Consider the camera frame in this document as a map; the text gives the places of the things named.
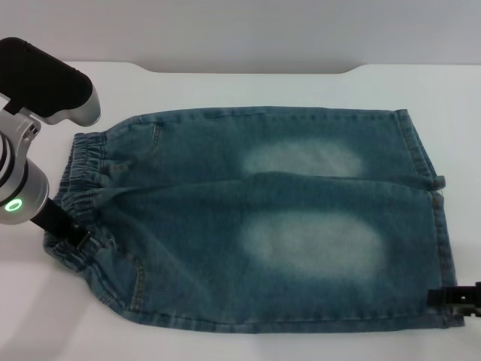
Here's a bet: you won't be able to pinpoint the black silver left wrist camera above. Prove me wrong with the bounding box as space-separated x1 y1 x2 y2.
0 36 102 127

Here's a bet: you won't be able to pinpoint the blue denim shorts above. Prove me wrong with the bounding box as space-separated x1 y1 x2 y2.
43 106 465 334

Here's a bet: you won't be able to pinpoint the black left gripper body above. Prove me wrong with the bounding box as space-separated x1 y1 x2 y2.
29 199 83 245

